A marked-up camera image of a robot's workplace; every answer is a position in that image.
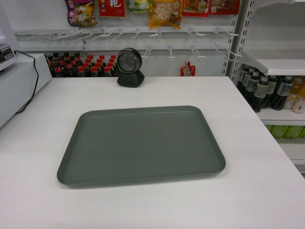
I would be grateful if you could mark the purple snack bag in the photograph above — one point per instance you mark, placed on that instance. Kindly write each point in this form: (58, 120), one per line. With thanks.
(80, 13)

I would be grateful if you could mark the black round barcode scanner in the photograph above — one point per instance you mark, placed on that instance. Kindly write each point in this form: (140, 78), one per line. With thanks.
(129, 62)

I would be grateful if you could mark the white cash register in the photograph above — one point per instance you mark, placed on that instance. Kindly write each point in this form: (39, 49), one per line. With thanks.
(19, 81)

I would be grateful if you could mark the yellow snack bag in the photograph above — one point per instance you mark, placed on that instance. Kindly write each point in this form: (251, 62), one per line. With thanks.
(166, 13)

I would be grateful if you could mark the dark tea bottle front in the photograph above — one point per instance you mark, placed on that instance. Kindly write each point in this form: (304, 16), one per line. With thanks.
(259, 94)

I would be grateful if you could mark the red snack bag right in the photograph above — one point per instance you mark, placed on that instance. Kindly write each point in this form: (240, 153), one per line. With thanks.
(196, 8)

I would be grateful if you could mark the grey rectangular serving tray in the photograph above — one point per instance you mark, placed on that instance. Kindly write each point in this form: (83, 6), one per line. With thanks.
(140, 145)

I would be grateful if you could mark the red orange sauce pouch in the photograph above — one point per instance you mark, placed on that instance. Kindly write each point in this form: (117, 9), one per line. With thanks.
(187, 69)

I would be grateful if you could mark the red snack bag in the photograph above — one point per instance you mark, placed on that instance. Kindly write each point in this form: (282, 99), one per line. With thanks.
(111, 8)
(196, 8)

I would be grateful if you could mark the white checkout scale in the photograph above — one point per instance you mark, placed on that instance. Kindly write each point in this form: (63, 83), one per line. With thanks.
(8, 41)

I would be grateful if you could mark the green snack bag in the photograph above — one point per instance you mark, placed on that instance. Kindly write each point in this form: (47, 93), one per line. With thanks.
(139, 5)

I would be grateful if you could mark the yellow juice bottle on shelf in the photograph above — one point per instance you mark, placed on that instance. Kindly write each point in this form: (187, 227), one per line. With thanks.
(299, 104)

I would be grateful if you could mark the white metal shelf unit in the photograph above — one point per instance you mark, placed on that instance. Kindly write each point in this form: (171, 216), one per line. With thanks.
(271, 38)

